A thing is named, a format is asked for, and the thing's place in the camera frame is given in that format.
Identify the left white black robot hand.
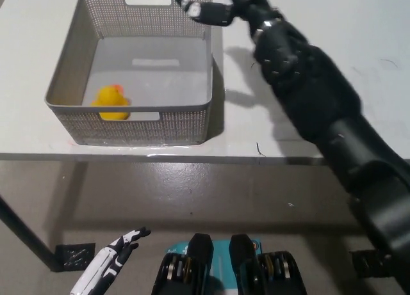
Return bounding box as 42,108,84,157
69,226,152,295

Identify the yellow duck toy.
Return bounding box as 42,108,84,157
90,84,131,121

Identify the black metal table leg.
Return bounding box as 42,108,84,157
0,194,64,273

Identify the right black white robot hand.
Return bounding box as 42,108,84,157
174,0,283,29

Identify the grey perforated plastic basket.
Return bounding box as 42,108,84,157
44,0,215,146

